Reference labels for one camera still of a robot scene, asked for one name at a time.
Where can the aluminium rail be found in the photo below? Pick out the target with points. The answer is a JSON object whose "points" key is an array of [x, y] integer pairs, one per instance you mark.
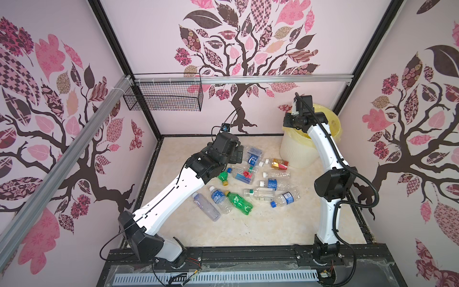
{"points": [[313, 78], [21, 224]]}

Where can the green soda bottle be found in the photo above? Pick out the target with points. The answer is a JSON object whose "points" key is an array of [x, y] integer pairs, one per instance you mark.
{"points": [[223, 177], [239, 202]]}

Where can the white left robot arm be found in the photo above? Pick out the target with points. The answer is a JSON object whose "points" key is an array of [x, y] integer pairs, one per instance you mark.
{"points": [[140, 228]]}

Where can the black wire basket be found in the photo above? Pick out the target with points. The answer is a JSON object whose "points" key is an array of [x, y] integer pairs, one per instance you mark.
{"points": [[171, 91]]}

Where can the cream bin yellow bag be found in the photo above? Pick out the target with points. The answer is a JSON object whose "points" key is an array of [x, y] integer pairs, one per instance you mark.
{"points": [[298, 149]]}

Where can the aluminium rail back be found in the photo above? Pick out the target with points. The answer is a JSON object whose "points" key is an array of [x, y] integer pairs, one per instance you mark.
{"points": [[313, 78]]}

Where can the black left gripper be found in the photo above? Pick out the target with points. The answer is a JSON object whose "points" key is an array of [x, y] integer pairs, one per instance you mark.
{"points": [[236, 155]]}

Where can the clear bottle pale blue label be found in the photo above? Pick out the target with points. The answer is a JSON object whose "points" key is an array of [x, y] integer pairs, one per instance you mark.
{"points": [[252, 155]]}

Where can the white vent strip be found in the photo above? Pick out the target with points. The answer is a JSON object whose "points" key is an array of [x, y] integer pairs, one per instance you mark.
{"points": [[212, 278]]}

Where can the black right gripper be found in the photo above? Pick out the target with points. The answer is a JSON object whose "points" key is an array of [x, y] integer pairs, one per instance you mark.
{"points": [[287, 117]]}

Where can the aluminium rail left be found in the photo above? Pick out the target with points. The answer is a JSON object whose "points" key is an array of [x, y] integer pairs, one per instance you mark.
{"points": [[21, 224]]}

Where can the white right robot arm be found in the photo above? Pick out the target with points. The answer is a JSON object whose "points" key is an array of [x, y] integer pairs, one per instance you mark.
{"points": [[334, 184]]}

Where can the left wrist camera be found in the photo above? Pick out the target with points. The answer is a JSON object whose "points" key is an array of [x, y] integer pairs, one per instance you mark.
{"points": [[225, 127]]}

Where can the frosted clear bottle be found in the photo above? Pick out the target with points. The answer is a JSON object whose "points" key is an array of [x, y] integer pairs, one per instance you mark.
{"points": [[206, 206]]}

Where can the bottle blue label white cap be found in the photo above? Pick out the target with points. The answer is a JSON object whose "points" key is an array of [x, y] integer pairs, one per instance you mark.
{"points": [[276, 184]]}

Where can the clear bottle green cap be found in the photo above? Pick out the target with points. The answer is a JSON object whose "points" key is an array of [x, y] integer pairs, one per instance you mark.
{"points": [[261, 193]]}

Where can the Fiji bottle red flower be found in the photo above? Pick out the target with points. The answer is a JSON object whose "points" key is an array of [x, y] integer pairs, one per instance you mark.
{"points": [[243, 174]]}

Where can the red yellow label bottle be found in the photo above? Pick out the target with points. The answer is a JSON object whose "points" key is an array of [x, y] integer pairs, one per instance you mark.
{"points": [[278, 164]]}

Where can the black base frame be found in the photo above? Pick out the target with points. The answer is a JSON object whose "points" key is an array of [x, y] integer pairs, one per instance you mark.
{"points": [[367, 265]]}

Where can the clear crushed bottle white cap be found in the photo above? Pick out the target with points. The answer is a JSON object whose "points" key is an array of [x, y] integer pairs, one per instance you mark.
{"points": [[276, 174]]}

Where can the small bottle blue cap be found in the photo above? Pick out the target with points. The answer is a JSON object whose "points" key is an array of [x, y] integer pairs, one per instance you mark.
{"points": [[285, 199]]}

